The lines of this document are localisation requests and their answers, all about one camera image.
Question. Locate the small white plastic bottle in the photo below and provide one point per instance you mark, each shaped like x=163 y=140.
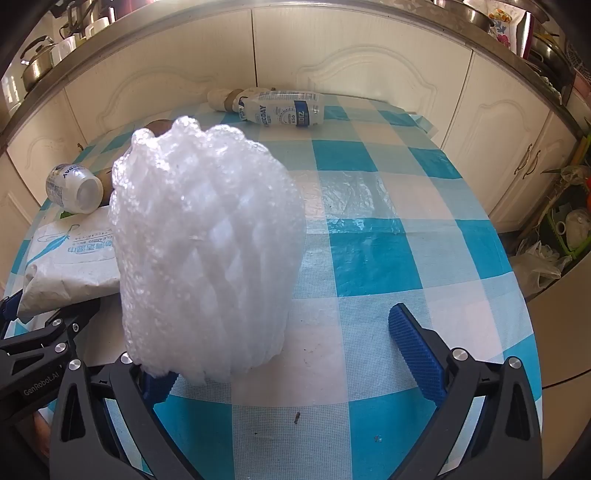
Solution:
x=76 y=187

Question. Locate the white plastic bag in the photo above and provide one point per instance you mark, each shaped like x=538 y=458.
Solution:
x=538 y=267

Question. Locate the white cabinet door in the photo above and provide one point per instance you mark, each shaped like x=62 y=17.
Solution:
x=369 y=60
x=41 y=138
x=498 y=138
x=161 y=78
x=554 y=152

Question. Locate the steel pot with lid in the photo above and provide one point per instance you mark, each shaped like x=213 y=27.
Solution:
x=34 y=62

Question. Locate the blue white checked tablecloth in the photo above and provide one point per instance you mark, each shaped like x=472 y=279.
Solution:
x=369 y=286

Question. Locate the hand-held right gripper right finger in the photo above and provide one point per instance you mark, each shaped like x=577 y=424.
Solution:
x=415 y=350

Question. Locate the steel kitchen countertop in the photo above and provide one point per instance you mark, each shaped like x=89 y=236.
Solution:
x=138 y=28

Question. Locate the white blue plastic packet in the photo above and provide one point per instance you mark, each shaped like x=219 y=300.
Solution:
x=69 y=267

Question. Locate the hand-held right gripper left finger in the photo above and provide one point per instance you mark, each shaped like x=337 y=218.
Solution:
x=159 y=390

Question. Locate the white mug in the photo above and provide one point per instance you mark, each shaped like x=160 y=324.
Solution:
x=67 y=46

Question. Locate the taped white cloth roll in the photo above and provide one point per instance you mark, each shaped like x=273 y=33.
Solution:
x=219 y=98

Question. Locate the white teapot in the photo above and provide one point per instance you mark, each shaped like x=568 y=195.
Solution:
x=577 y=226

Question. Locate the steel basin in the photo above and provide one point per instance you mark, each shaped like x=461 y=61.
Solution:
x=466 y=11

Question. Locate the brown oval lump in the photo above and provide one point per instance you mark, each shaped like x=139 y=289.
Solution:
x=157 y=125

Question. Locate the clear plastic bottle blue label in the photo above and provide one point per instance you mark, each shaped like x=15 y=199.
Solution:
x=281 y=108

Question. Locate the floral cloth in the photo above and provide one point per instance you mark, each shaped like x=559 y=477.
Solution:
x=503 y=25

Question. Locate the green dish rack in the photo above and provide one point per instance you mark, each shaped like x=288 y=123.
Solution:
x=574 y=253

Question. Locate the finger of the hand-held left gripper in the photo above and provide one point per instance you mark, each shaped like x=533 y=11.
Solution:
x=9 y=307
x=55 y=330

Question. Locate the white foam fruit net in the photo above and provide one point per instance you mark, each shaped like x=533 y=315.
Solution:
x=207 y=240

